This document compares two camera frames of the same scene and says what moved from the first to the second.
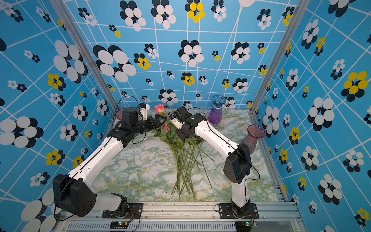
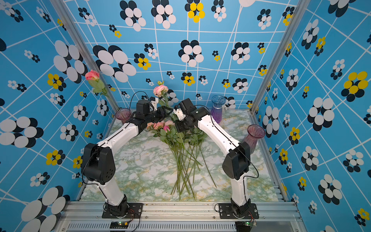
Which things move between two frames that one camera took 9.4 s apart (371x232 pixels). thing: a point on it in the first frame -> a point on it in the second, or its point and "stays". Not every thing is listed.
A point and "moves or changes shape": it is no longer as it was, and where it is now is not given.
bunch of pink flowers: (188, 154) stays
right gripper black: (180, 135) -> (178, 126)
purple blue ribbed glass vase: (215, 113) stays
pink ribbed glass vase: (254, 132) stays
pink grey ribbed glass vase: (119, 113) stays
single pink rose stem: (161, 109) moves or changes shape
